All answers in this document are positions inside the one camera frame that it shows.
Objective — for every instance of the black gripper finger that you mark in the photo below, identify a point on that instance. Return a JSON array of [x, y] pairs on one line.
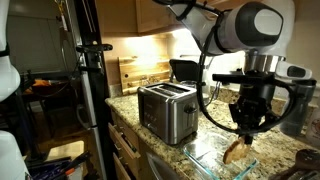
[[241, 139], [248, 139]]

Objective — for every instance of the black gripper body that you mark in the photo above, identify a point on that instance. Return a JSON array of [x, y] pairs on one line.
[[252, 111]]

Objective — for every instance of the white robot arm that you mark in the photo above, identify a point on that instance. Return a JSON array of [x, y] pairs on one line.
[[262, 29]]

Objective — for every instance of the stainless steel two-slot toaster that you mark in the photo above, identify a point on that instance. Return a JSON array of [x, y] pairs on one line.
[[168, 110]]

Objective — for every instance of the square glass baking dish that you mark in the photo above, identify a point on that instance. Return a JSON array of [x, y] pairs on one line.
[[206, 154]]

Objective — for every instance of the grey sports water bottle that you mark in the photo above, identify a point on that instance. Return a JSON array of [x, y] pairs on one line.
[[293, 124]]

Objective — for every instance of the black coffee machine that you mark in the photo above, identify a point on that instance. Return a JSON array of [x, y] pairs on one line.
[[186, 72]]

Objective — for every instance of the wooden lower cabinet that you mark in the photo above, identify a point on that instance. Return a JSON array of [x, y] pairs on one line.
[[127, 144]]

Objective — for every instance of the wooden cabinet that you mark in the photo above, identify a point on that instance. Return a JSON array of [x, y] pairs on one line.
[[127, 144], [131, 18]]

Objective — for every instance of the wooden cutting board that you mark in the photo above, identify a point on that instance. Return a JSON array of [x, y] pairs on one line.
[[138, 71]]

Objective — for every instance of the wooden upper cabinet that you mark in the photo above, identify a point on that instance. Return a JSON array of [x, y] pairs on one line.
[[131, 18]]

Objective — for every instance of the black tripod stand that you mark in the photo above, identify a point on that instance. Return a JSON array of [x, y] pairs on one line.
[[79, 19]]

